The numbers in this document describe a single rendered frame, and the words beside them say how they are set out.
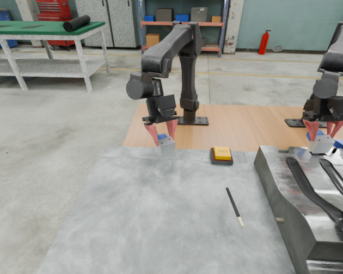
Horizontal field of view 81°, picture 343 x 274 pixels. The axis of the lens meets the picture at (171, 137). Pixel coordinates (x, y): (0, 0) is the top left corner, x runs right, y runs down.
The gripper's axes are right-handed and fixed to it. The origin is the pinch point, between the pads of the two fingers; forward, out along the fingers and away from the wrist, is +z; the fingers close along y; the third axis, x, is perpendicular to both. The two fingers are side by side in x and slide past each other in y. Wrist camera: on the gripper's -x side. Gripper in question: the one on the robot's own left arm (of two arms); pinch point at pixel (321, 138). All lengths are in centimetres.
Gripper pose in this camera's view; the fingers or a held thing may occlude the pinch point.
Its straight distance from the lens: 84.9
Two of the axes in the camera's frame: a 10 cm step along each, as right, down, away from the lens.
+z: 1.1, 9.6, 2.7
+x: 1.3, -2.8, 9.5
